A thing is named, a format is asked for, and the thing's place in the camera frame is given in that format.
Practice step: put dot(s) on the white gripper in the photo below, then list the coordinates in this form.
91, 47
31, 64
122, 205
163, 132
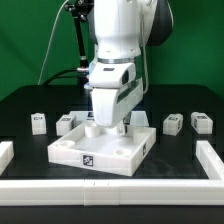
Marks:
116, 91

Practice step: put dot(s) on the white square tabletop tray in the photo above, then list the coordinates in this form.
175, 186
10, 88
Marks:
92, 147

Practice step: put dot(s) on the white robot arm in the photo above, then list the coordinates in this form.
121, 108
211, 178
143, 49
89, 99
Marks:
123, 30

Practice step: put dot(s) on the white fiducial marker sheet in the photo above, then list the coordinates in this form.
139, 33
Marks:
137, 118

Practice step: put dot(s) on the white U-shaped obstacle fence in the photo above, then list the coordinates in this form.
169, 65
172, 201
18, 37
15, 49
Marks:
208, 191

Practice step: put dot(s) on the black camera stand pole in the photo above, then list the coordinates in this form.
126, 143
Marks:
79, 10

